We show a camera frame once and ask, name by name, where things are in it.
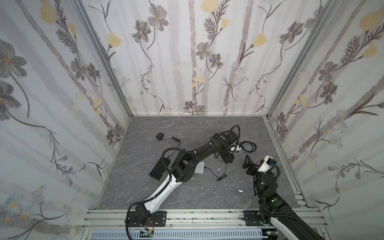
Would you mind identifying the black cable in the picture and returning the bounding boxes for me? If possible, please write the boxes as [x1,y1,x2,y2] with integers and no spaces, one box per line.
[239,140,258,154]

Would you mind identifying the grey cable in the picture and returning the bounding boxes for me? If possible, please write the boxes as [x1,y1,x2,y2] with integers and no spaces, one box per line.
[179,169,244,193]

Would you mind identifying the white rectangular device box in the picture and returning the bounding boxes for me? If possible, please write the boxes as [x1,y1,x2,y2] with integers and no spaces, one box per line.
[195,162,205,174]

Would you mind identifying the black power adapter with cable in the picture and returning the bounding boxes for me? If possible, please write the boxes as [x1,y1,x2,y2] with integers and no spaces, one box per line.
[156,132,182,148]

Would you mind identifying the black network switch box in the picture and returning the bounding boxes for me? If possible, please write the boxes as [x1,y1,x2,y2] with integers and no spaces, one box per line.
[149,157,171,181]

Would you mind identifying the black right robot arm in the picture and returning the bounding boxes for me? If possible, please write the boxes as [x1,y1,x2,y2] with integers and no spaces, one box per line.
[243,155,323,240]

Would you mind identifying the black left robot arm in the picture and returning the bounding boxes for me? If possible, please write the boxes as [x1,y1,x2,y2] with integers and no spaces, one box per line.
[125,125,241,240]

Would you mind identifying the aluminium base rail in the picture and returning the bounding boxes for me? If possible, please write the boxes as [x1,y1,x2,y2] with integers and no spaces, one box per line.
[80,191,334,240]

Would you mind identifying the white slotted cable duct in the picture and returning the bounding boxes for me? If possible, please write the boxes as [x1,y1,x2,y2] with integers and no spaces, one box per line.
[89,229,268,240]

